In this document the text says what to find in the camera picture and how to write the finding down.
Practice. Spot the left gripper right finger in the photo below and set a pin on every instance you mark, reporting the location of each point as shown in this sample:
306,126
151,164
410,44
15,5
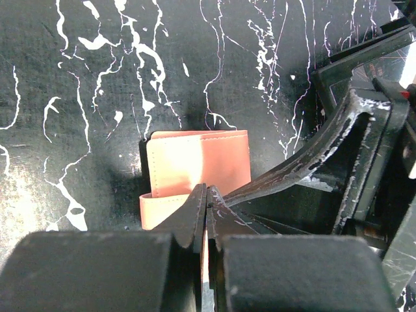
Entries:
250,271

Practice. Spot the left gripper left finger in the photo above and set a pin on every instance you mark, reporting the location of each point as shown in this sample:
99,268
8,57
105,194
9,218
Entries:
156,270

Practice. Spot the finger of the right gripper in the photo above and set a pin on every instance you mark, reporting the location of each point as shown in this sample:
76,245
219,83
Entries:
348,175

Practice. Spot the pink leather card holder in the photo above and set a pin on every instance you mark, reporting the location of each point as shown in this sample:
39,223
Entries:
180,160

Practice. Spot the black card box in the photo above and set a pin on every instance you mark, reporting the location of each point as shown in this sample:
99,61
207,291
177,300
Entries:
390,56

